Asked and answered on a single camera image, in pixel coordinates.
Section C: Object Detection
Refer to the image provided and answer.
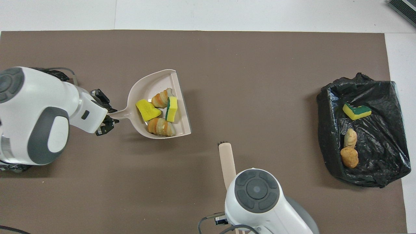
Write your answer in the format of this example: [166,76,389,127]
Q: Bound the pale bread piece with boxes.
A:
[344,128,358,148]

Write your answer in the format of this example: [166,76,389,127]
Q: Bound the large brown table mat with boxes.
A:
[0,30,408,234]

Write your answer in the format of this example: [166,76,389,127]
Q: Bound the rectangular yellow green sponge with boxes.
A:
[165,96,178,123]

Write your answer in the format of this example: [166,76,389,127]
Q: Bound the curved yellow sponge piece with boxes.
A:
[136,99,162,122]

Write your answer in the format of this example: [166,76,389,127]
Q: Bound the crumpled black trash bag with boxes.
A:
[0,67,70,173]

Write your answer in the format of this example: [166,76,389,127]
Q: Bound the brown bread roll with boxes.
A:
[340,147,359,168]

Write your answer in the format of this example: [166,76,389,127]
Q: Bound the black bag lined trash bin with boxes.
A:
[317,72,411,188]

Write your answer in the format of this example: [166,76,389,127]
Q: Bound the beige hand brush black bristles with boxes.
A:
[218,142,250,234]

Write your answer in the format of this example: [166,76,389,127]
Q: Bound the beige plastic dustpan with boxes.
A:
[109,69,192,139]

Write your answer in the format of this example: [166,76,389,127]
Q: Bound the notched yellow green sponge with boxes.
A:
[343,103,372,121]

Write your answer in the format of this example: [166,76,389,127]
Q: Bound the striped orange croissant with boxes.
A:
[147,118,176,137]
[151,88,174,109]

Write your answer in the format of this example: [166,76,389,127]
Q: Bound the grey ribbed panel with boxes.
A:
[387,0,416,28]

